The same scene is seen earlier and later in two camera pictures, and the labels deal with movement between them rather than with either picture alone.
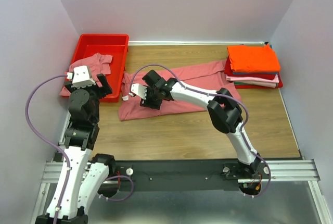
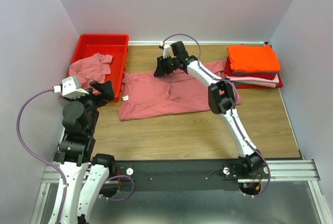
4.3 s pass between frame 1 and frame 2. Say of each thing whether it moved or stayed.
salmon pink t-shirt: stayed
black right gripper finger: moved
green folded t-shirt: stayed
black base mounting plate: stayed
